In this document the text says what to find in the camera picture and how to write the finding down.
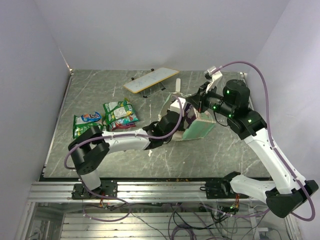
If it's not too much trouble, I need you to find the yellow framed whiteboard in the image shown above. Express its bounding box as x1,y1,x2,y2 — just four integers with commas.
123,67,179,94

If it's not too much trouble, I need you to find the aluminium rail frame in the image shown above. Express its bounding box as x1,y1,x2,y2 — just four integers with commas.
16,177,302,240

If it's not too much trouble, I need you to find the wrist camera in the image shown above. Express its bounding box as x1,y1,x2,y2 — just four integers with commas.
204,66,223,93
169,97,186,116

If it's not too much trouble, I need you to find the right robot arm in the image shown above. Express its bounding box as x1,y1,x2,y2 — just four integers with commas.
186,79,319,218

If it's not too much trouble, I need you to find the whiteboard wire stand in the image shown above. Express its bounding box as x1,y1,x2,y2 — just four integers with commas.
130,68,166,98

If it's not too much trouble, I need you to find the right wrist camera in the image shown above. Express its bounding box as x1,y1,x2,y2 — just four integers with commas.
204,66,223,93

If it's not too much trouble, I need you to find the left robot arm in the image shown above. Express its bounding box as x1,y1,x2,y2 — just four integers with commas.
67,110,184,200

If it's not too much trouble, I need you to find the large purple snack bag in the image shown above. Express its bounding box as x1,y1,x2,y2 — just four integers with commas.
183,103,196,130

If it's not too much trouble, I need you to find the teal Fox's mint bag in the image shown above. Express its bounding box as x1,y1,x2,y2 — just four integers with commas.
111,114,139,124

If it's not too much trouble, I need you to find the decorated paper gift bag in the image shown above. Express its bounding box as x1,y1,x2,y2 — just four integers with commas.
158,92,216,141

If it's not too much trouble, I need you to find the purple red candy bag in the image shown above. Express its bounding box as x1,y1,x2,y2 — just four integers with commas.
108,122,136,131

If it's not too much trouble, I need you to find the green Fox's candy bag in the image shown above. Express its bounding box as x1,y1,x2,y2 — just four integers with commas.
72,115,104,139

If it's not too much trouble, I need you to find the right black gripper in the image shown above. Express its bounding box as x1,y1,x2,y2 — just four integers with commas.
186,81,235,118

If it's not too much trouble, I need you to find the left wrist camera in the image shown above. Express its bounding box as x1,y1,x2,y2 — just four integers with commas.
169,97,186,116

